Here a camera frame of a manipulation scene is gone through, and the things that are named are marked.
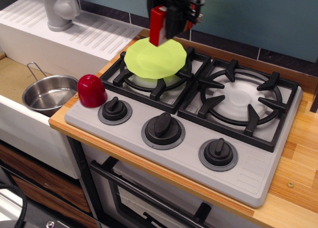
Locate black middle stove knob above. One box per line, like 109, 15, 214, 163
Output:
141, 112, 185, 150

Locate black braided cable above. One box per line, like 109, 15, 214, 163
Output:
0, 183, 28, 226

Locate wooden drawer fronts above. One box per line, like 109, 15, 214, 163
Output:
0, 141, 98, 228

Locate white toy sink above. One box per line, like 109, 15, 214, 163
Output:
0, 0, 142, 179

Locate black burner grate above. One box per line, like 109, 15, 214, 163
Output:
100, 47, 212, 114
178, 59, 303, 152

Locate lime green plastic plate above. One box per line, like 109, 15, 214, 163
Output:
124, 38, 187, 79

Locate grey toy faucet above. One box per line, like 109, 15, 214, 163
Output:
43, 0, 80, 32

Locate black right burner grate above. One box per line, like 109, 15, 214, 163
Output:
178, 59, 303, 152

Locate black left stove knob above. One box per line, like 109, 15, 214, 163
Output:
98, 96, 133, 126

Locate toy oven door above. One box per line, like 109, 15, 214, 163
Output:
82, 145, 256, 228

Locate black right stove knob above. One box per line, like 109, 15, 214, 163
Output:
198, 138, 239, 172

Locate black left burner grate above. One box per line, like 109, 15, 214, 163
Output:
100, 47, 212, 114

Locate red cereal box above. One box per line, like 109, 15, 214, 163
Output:
150, 5, 194, 47

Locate black oven door handle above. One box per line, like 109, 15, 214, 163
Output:
89, 160, 211, 228

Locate black stove knob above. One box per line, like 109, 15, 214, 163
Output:
141, 112, 185, 150
98, 96, 133, 126
198, 138, 239, 172

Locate grey toy stove top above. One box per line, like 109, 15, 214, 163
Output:
65, 89, 296, 207

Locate stainless steel pot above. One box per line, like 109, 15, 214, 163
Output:
22, 75, 78, 117

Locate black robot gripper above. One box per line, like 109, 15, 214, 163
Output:
147, 0, 205, 39

